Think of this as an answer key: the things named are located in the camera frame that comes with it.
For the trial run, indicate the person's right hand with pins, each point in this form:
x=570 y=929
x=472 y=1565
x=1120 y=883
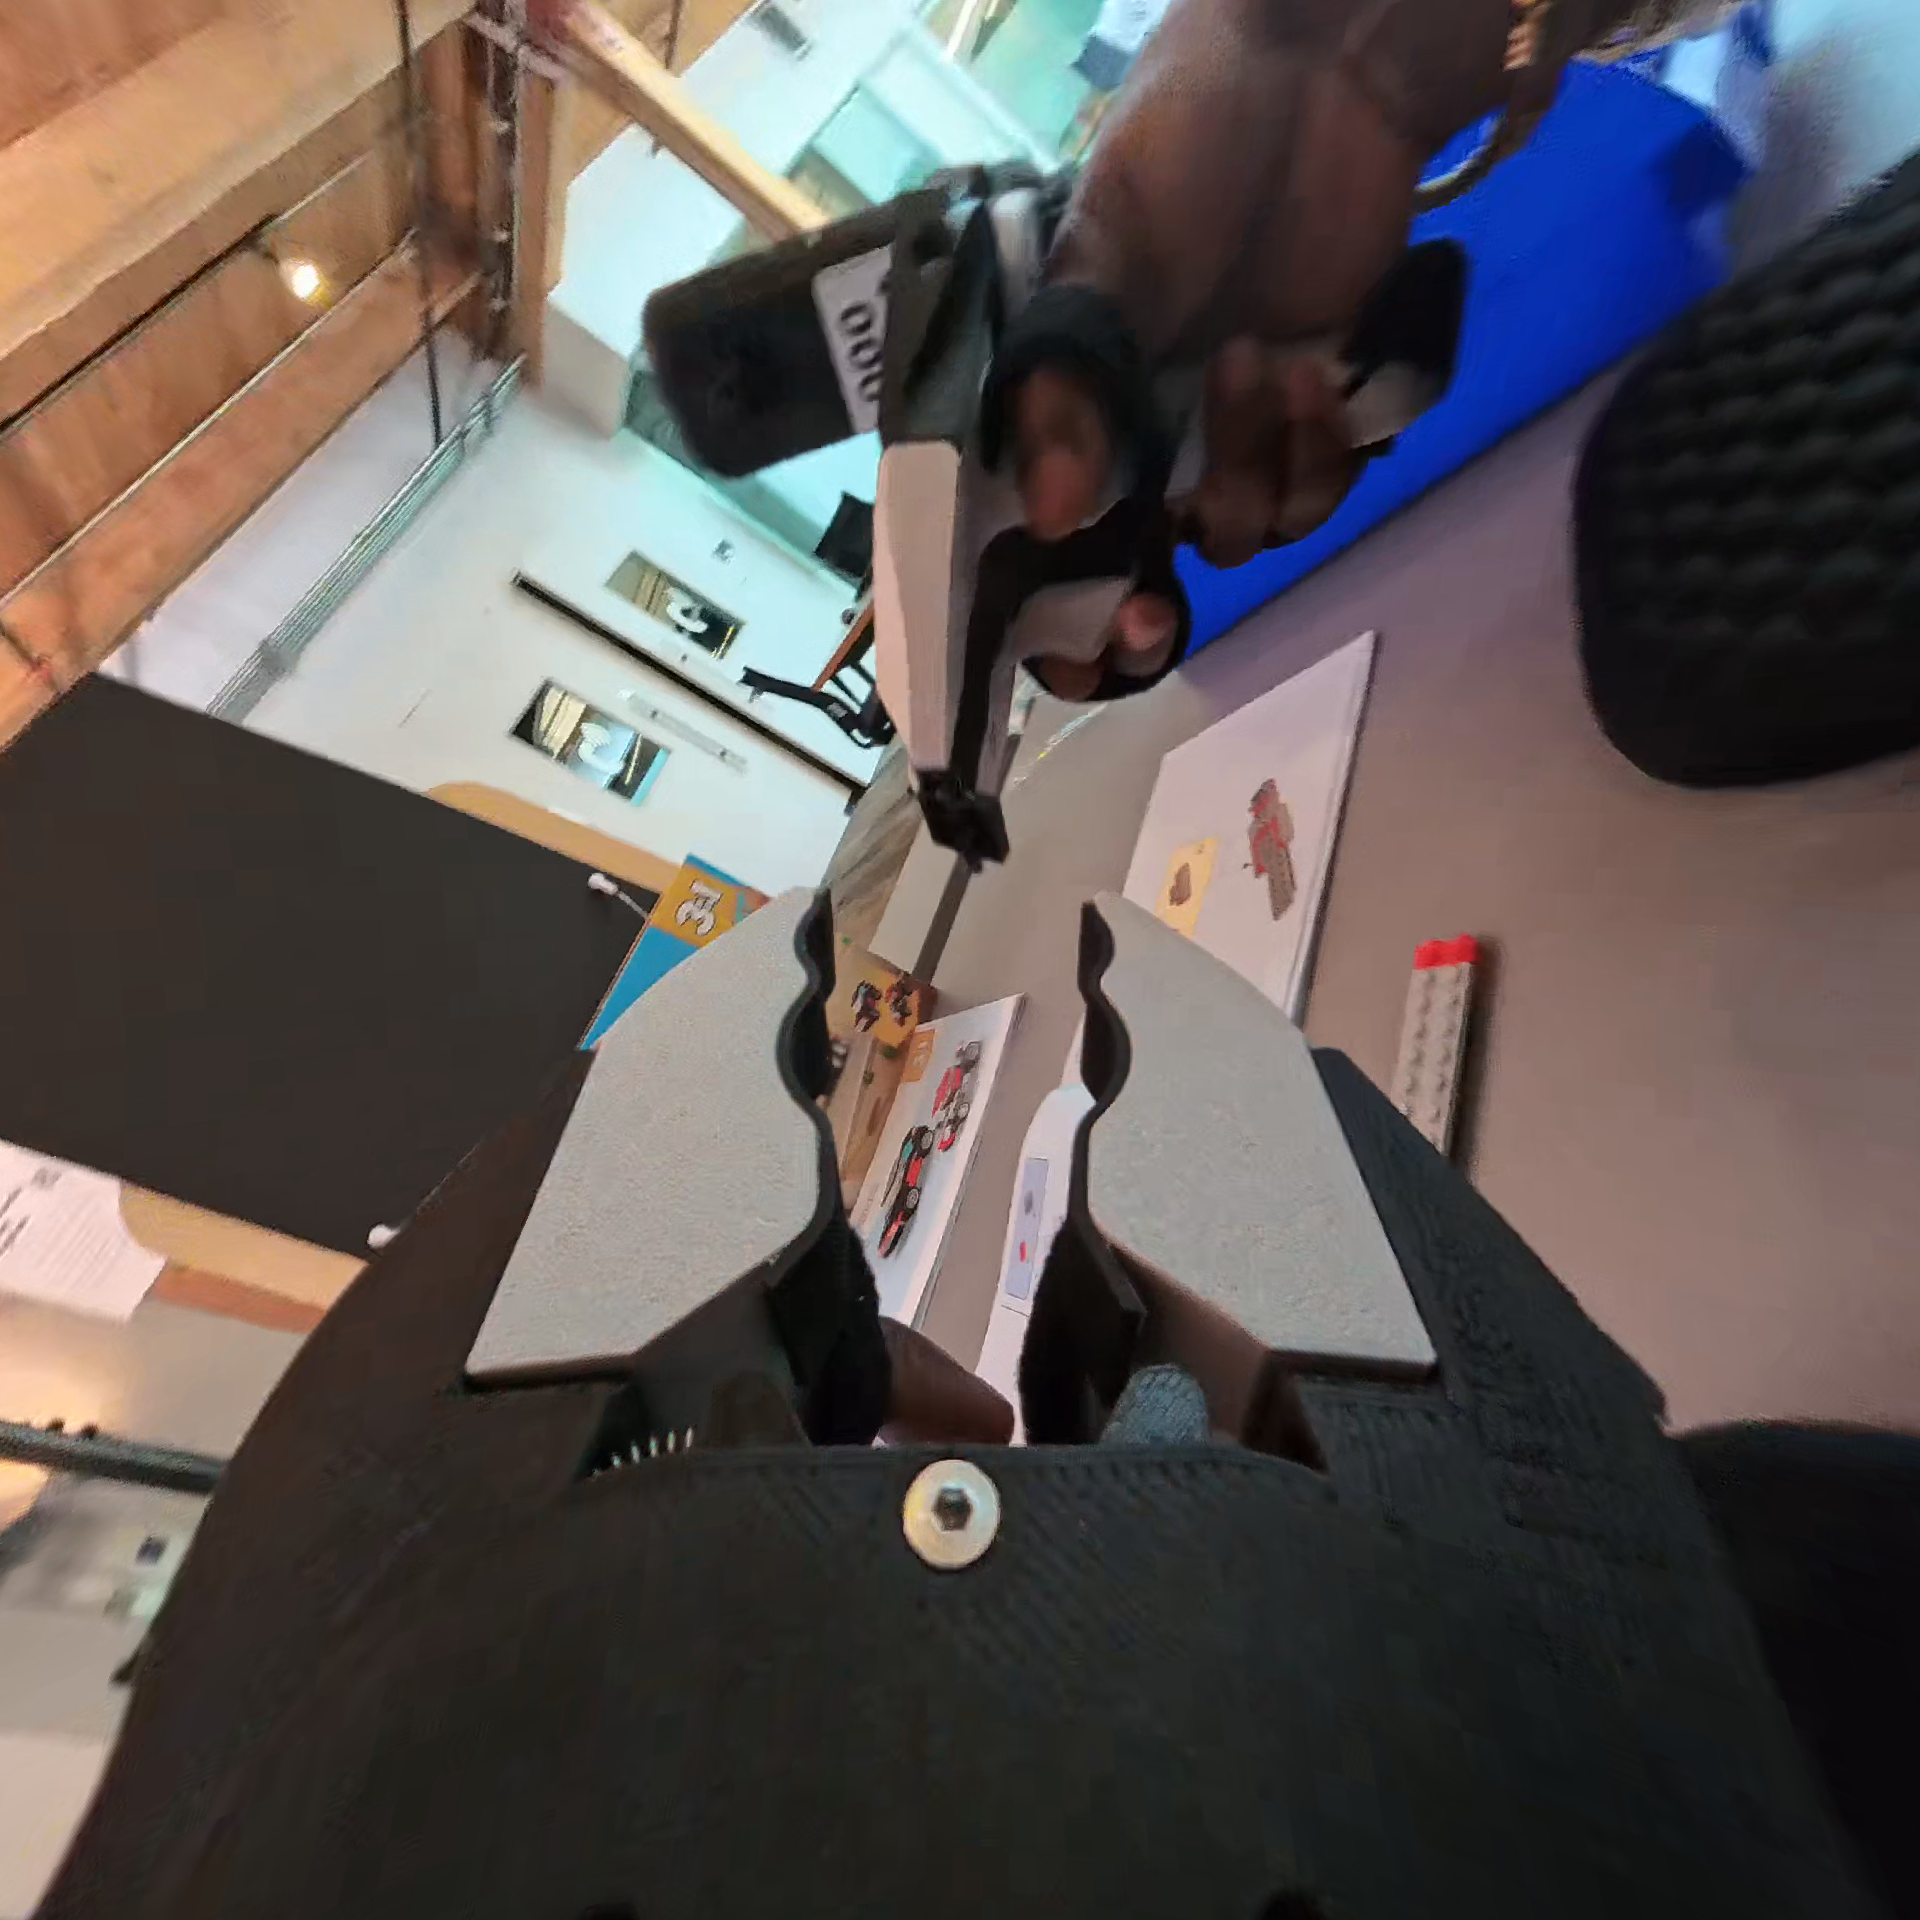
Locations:
x=1260 y=225

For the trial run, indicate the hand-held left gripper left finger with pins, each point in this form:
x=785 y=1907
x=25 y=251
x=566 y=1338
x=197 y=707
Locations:
x=660 y=1171

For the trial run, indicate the black textured cushion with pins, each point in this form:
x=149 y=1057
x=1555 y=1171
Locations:
x=1755 y=495

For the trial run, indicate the open white instruction booklet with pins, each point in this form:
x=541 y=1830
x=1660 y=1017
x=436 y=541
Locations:
x=1275 y=840

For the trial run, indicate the white paper sheet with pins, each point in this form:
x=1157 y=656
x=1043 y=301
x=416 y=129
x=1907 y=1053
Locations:
x=66 y=1230

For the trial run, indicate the ceiling lamp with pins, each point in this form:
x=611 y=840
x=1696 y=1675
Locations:
x=301 y=279

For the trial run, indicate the black standing board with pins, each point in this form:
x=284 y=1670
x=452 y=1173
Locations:
x=300 y=961

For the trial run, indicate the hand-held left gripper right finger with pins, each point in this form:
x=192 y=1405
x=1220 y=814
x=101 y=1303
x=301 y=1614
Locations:
x=1244 y=1184

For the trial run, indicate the small white booklet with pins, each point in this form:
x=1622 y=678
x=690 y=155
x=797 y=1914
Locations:
x=1035 y=1200

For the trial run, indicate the large window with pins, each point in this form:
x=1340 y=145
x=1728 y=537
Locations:
x=720 y=136

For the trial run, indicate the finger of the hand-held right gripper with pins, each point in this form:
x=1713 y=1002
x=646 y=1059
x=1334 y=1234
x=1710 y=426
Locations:
x=922 y=599
x=1013 y=691

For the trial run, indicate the framed wall picture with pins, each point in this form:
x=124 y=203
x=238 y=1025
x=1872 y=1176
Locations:
x=587 y=743
x=675 y=603

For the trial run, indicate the grey lego plate with red brick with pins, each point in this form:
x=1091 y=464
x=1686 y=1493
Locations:
x=1436 y=1049

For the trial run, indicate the colourful lego box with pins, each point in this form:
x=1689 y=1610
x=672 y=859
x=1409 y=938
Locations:
x=690 y=921

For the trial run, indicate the booklet with car pictures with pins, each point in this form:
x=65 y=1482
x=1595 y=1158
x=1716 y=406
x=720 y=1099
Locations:
x=937 y=1154

